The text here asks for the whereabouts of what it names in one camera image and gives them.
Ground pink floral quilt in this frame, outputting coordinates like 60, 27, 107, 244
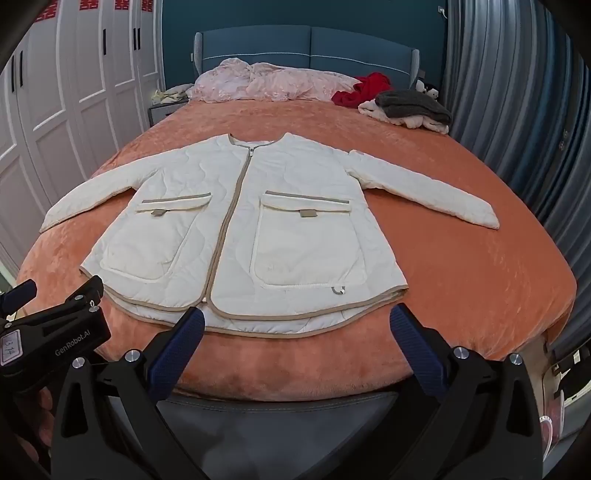
186, 58, 363, 102

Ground white quilted jacket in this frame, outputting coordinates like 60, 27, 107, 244
39, 132, 501, 340

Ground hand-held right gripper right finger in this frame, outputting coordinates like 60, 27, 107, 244
389, 303, 546, 480

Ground white panelled wardrobe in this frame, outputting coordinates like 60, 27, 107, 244
0, 0, 163, 278

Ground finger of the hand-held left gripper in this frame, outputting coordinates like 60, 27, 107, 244
0, 279, 38, 320
59, 275, 105, 320

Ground red garment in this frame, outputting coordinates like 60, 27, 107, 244
331, 72, 393, 109

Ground person's left hand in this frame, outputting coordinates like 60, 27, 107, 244
11, 385, 60, 468

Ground grey pleated curtain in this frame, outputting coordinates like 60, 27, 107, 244
442, 0, 591, 287

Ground black bag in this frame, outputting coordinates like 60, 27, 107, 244
551, 342, 591, 409

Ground cream fleece garment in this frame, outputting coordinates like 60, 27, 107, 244
358, 99, 451, 136

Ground dark nightstand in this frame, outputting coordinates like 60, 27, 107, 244
148, 102, 186, 128

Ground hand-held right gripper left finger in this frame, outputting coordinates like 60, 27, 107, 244
50, 307, 209, 480

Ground orange plush bed blanket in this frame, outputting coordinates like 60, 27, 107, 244
16, 99, 578, 402

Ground blue bed headboard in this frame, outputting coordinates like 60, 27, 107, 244
193, 25, 421, 88

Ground dark grey knit garment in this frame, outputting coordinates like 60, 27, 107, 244
375, 90, 453, 125

